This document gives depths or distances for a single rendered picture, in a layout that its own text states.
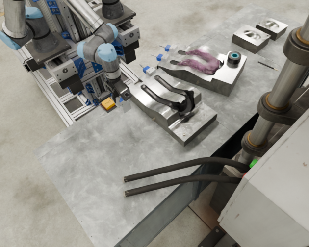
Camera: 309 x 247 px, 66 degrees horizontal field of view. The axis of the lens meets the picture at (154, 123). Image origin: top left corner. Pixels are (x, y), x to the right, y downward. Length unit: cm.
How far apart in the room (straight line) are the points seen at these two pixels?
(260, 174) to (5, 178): 230
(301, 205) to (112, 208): 87
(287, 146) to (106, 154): 96
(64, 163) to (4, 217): 114
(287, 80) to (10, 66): 325
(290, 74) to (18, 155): 235
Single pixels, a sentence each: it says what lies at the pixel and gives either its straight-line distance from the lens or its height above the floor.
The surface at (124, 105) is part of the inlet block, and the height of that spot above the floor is 96.
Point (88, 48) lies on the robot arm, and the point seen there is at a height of 128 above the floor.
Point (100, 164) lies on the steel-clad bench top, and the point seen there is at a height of 80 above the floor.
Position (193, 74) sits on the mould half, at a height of 88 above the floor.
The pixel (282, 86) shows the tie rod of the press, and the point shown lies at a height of 139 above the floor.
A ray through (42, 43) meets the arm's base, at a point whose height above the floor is 110.
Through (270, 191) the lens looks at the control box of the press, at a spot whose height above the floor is 147.
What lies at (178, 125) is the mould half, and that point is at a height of 86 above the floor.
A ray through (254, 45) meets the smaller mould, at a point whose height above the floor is 86.
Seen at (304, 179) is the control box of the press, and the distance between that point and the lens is 56.
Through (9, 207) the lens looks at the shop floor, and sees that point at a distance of 243.
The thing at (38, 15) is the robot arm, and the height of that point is 124.
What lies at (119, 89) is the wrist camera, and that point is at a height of 110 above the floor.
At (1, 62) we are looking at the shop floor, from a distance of 372.
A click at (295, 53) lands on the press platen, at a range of 71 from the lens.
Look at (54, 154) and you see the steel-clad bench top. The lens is 143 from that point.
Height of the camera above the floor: 193
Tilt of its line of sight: 55 degrees down
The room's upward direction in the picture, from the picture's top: 8 degrees counter-clockwise
